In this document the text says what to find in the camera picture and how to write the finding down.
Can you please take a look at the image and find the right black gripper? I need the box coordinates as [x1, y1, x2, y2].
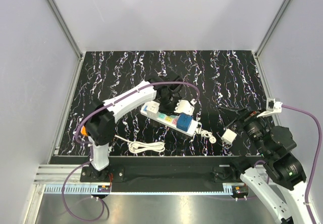
[217, 105, 271, 157]

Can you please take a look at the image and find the white square socket adapter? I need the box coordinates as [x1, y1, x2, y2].
[145, 101, 159, 118]

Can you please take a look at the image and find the white multicolour power strip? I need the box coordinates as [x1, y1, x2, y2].
[140, 101, 198, 137]

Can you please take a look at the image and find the white charger plug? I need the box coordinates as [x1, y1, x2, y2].
[221, 129, 237, 144]

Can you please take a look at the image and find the blue cube socket adapter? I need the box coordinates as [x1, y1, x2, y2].
[176, 114, 192, 132]

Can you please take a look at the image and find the white power strip plug cord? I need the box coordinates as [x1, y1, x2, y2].
[195, 127, 217, 144]

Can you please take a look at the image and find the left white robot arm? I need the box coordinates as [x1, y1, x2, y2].
[78, 76, 184, 182]

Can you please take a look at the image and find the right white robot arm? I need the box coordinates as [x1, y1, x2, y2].
[229, 109, 317, 223]

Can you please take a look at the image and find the orange power strip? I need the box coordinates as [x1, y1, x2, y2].
[80, 126, 88, 136]

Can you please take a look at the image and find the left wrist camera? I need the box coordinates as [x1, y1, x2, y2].
[174, 100, 195, 116]

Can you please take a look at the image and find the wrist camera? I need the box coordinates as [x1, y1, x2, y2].
[257, 98, 283, 118]
[174, 100, 195, 116]

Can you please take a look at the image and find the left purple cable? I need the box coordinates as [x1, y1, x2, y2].
[62, 81, 201, 221]

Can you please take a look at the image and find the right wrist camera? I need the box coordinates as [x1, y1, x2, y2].
[257, 98, 283, 118]

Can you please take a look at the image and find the white coiled cable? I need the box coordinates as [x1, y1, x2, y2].
[113, 134, 166, 154]

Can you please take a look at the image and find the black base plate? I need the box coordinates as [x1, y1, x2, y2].
[80, 156, 241, 193]

